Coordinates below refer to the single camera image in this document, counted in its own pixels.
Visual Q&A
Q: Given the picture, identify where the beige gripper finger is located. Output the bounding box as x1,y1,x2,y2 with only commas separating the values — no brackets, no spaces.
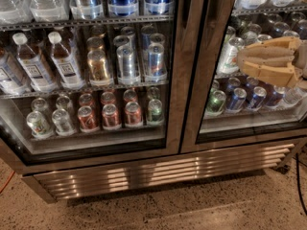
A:
239,60,303,88
238,36,301,61

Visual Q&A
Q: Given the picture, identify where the glass fridge door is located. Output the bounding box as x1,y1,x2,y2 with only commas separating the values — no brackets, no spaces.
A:
183,0,307,151
0,0,204,176

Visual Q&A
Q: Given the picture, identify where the steel fridge vent grille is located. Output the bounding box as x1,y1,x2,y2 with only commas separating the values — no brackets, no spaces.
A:
22,143,295,203

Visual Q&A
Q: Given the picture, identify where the blue can right compartment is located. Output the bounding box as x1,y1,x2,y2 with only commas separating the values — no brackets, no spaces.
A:
225,88,247,113

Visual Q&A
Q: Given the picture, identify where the white tall can right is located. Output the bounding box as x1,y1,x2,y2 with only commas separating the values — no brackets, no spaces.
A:
217,37,245,74

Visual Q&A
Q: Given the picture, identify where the green can right compartment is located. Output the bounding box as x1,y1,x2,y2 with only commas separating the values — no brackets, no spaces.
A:
205,90,226,116

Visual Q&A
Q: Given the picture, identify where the blue silver energy can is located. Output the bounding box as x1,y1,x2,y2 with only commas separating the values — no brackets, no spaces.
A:
145,43,167,82

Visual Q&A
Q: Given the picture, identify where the green soda can left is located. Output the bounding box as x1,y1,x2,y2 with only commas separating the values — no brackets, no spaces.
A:
147,99,164,125

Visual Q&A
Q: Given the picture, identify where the red soda can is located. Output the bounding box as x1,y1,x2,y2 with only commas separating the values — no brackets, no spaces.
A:
125,102,143,127
78,105,100,133
102,103,122,130

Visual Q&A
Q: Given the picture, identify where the silver drink can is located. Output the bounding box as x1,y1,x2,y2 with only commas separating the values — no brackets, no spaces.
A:
116,45,140,85

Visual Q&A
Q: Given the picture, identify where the gold drink can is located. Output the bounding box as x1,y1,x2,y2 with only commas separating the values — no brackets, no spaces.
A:
87,50,114,86

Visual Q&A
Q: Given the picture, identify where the tea bottle white cap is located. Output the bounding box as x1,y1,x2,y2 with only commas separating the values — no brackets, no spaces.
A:
48,32,84,89
12,33,58,92

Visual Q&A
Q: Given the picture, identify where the silver soda can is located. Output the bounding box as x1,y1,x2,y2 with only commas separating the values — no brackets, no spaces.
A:
52,109,76,136

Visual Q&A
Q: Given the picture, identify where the clear water bottle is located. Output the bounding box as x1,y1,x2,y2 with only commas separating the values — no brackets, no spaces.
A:
30,0,69,22

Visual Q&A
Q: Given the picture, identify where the white green soda can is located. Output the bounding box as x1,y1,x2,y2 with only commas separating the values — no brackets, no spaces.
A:
26,111,54,139

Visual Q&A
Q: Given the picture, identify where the black floor cable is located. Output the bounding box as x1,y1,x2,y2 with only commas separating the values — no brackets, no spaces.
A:
295,152,307,217

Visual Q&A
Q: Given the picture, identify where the orange floor cable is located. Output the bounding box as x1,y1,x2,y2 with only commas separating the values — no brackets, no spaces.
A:
0,170,16,195

